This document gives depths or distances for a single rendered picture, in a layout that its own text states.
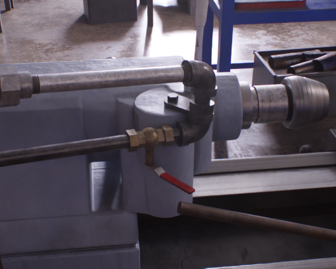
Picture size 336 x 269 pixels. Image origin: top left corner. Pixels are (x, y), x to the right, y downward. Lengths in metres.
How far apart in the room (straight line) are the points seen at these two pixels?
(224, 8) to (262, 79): 0.66
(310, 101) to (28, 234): 0.48
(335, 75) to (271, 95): 2.28
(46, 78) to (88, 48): 3.51
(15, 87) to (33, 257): 0.33
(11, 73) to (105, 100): 0.22
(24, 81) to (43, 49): 3.55
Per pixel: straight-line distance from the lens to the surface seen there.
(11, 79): 0.62
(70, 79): 0.64
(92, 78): 0.65
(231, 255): 1.17
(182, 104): 0.75
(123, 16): 4.66
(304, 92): 0.91
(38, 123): 0.82
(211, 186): 1.16
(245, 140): 2.96
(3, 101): 0.62
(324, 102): 0.93
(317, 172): 1.25
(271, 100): 0.91
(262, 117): 0.91
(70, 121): 0.82
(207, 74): 0.71
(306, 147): 1.64
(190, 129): 0.74
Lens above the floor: 1.51
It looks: 30 degrees down
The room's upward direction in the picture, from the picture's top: straight up
